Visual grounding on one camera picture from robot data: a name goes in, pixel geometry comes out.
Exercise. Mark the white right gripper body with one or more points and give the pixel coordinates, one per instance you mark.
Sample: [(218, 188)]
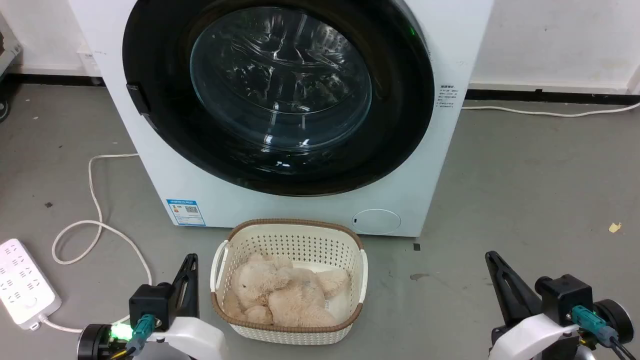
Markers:
[(535, 340)]

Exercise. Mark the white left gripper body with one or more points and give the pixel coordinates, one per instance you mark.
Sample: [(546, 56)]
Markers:
[(192, 337)]

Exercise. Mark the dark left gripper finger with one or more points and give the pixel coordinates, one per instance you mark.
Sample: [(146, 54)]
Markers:
[(192, 285), (178, 292)]

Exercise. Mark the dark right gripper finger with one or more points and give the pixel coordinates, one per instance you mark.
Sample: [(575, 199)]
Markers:
[(502, 295), (520, 295)]

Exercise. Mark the white front-load washing machine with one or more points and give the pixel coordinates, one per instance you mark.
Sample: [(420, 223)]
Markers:
[(300, 210)]

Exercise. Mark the black round glass washer door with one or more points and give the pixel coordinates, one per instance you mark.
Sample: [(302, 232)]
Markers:
[(165, 125)]

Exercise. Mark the blue energy label sticker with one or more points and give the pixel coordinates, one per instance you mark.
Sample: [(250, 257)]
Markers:
[(185, 212)]

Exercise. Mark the beige plush teddy bear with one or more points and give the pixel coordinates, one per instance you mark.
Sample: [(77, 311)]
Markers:
[(285, 295)]

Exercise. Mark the cream perforated laundry basket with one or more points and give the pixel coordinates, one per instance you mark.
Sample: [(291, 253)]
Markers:
[(295, 242)]

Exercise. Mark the yellow paper scrap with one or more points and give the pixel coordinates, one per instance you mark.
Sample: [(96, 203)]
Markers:
[(614, 227)]

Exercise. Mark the white oval filter cover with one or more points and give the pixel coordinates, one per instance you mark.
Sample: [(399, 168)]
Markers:
[(376, 221)]

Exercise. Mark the white power strip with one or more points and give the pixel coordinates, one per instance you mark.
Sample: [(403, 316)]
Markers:
[(22, 282)]

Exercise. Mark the small text label sticker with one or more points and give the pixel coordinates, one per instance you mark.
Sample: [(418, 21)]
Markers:
[(447, 96)]

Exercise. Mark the grey cart with wheel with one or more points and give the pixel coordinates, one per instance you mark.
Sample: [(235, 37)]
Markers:
[(6, 55)]

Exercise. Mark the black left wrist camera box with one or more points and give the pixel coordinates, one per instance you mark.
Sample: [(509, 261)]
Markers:
[(150, 302)]

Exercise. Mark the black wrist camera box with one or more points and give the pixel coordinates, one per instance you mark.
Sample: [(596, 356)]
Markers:
[(565, 295), (150, 302)]

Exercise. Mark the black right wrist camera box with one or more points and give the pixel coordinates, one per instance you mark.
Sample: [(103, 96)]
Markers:
[(565, 295)]

